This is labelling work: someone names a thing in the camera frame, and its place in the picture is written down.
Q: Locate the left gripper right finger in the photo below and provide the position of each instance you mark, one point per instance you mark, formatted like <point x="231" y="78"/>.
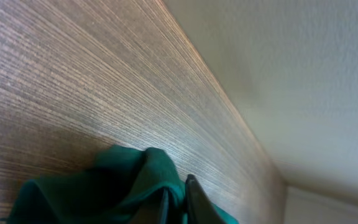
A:
<point x="199" y="208"/>

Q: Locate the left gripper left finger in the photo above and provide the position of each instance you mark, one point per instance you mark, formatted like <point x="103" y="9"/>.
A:
<point x="154" y="210"/>

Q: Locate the green cloth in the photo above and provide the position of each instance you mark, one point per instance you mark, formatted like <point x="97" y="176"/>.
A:
<point x="110" y="191"/>

